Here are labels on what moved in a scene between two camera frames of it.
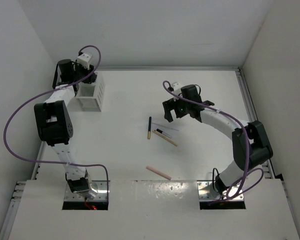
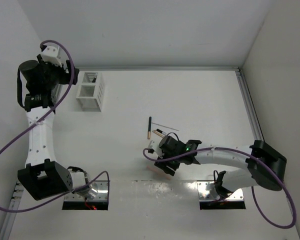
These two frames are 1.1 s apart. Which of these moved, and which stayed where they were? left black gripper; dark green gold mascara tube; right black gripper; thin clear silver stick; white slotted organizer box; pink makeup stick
Moved: left black gripper; right black gripper
Stayed: dark green gold mascara tube; white slotted organizer box; pink makeup stick; thin clear silver stick
